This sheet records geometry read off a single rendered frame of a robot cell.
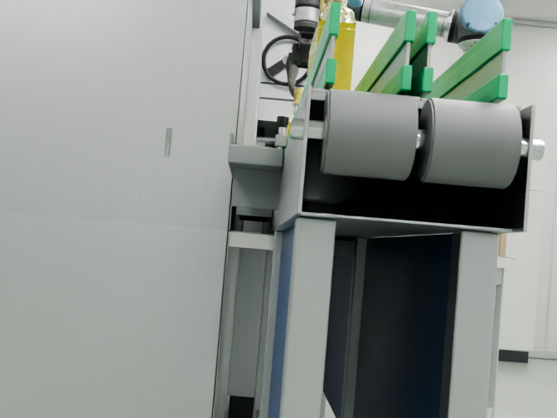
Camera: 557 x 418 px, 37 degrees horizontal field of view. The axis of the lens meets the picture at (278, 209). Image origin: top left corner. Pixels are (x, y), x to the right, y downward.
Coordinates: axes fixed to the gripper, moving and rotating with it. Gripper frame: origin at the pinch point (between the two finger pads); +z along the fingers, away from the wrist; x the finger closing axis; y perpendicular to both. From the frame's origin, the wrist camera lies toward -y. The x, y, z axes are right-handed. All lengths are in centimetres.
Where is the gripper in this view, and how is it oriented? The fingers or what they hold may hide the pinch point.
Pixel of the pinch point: (301, 92)
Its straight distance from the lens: 237.2
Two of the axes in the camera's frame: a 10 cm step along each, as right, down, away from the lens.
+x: -10.0, -0.8, -0.2
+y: -0.2, 0.4, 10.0
